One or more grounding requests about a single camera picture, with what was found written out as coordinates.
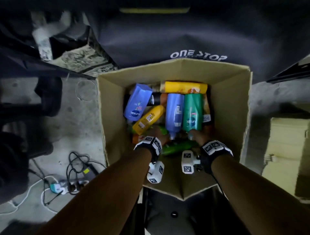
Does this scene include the white power strip with cord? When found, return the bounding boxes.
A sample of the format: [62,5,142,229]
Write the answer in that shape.
[0,175,90,216]

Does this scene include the left wristband with marker tags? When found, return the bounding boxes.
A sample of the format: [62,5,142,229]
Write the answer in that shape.
[133,136,163,163]

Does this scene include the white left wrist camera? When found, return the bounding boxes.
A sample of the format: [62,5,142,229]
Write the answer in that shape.
[147,161,165,184]

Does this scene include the black printed bag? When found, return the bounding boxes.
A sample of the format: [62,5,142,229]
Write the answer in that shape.
[85,7,310,84]

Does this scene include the right wristband with marker tags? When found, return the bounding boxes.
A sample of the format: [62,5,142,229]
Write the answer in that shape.
[200,140,233,175]

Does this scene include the small green shampoo bottle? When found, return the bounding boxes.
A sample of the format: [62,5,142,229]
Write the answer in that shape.
[161,140,200,156]
[130,123,169,136]

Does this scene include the black power adapter with cable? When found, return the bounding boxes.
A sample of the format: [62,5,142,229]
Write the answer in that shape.
[65,152,107,194]

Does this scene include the brown cardboard box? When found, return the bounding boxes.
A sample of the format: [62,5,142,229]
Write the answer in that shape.
[96,58,253,201]

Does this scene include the person's dark trousers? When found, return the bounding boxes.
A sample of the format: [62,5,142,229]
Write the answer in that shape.
[126,186,243,235]

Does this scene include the person's left hand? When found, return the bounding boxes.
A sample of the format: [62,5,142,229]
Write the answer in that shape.
[145,127,170,146]

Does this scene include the small yellow shampoo bottle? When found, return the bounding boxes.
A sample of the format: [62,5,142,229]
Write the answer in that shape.
[160,81,208,94]
[132,105,166,136]

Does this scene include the patterned fabric bag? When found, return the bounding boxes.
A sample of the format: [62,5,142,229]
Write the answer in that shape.
[49,45,119,78]

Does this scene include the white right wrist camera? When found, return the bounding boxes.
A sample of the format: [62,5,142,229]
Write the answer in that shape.
[181,150,202,175]

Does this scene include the black orange-capped shampoo bottle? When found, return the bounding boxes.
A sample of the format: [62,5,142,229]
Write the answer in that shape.
[146,93,168,107]

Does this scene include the large blue shampoo bottle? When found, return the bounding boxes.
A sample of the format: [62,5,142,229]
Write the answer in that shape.
[165,93,185,140]

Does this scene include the person's left forearm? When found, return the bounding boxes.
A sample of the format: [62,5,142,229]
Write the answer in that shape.
[36,148,152,235]

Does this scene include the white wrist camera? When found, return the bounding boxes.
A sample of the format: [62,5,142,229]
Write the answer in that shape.
[181,150,202,175]
[147,161,165,184]

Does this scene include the person's right forearm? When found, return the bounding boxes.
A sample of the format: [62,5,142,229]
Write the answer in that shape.
[211,154,310,235]

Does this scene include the pale cardboard carton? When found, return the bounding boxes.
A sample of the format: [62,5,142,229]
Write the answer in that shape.
[261,117,310,201]

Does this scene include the person's right hand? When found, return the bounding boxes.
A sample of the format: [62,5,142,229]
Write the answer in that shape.
[189,126,213,147]

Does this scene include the small blue shampoo bottle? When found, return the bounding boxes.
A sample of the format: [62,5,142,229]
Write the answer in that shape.
[123,83,153,121]

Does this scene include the wristband with marker tags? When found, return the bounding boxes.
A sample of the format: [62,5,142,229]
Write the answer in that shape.
[200,140,233,175]
[133,136,163,163]

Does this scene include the large teal shampoo bottle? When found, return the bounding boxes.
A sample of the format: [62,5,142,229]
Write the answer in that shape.
[182,93,204,140]

